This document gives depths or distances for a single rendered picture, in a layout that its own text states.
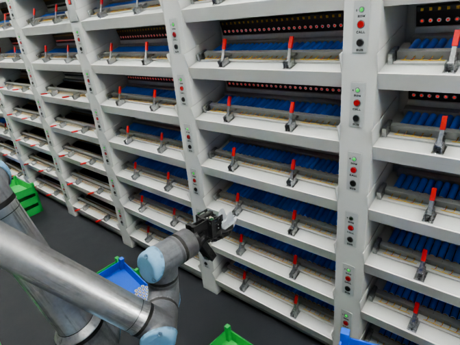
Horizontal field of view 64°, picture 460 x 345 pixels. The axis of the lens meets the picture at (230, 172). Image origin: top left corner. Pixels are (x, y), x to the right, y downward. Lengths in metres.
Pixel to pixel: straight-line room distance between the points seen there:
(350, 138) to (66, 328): 0.97
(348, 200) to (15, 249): 0.89
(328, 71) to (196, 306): 1.24
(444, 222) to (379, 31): 0.53
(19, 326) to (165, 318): 1.17
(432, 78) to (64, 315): 1.14
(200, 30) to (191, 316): 1.23
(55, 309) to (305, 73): 0.97
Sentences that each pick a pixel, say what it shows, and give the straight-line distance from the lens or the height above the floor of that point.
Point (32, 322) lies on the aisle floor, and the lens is 2.09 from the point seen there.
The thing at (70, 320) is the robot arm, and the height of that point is 0.49.
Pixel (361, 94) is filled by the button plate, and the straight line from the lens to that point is 1.06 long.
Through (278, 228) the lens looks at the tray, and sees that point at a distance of 1.42.
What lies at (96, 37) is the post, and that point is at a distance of 2.03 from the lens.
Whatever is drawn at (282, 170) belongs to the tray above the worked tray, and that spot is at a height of 0.71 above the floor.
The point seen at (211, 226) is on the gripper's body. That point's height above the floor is 0.66.
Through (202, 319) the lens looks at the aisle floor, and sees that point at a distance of 1.79.
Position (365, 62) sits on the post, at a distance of 1.04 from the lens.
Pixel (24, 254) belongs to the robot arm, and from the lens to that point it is 0.94.
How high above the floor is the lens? 1.25
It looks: 23 degrees down
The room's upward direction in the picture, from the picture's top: 5 degrees counter-clockwise
